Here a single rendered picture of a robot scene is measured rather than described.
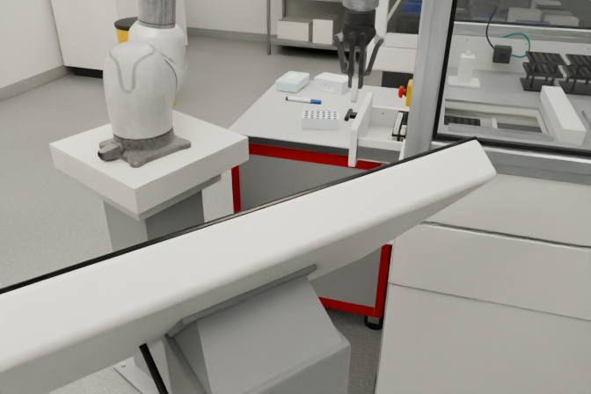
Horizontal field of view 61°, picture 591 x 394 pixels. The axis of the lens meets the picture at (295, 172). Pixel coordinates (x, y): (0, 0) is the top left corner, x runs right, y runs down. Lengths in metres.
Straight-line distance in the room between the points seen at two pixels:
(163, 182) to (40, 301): 0.93
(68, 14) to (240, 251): 4.64
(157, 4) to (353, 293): 1.15
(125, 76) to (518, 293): 0.96
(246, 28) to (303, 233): 5.77
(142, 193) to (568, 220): 0.89
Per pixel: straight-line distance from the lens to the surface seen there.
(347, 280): 1.85
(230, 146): 1.40
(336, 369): 0.56
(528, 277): 0.95
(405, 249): 0.92
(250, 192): 1.75
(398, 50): 2.17
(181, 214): 1.45
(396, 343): 1.07
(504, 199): 0.87
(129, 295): 0.37
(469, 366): 1.09
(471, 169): 0.55
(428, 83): 0.79
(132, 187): 1.23
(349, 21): 1.28
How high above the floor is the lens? 1.41
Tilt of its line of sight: 28 degrees down
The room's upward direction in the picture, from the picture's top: 1 degrees clockwise
